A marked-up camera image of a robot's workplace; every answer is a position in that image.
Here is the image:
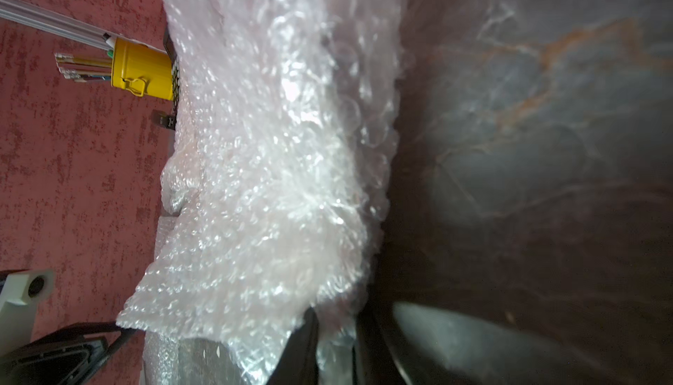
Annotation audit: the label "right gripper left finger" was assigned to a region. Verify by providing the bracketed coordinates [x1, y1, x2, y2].
[266, 308, 319, 385]

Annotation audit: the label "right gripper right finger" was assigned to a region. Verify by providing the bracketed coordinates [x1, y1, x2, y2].
[353, 305, 406, 385]

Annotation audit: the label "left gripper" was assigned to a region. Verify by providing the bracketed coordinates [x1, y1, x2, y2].
[1, 322, 138, 384]

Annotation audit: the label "bubble pink plate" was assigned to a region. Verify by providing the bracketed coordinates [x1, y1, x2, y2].
[117, 0, 406, 384]

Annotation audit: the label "clear bubble wrap sheet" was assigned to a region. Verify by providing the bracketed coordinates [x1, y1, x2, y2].
[128, 214, 247, 384]

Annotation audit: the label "black stapler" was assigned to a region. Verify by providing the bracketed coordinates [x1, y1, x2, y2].
[151, 110, 176, 131]

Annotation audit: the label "pens in cup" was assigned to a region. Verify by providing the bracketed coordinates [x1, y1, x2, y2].
[54, 32, 116, 83]

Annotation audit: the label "yellow pen cup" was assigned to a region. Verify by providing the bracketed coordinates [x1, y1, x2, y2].
[111, 37, 174, 101]

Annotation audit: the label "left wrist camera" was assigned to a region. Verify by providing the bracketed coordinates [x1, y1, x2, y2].
[0, 269, 55, 356]

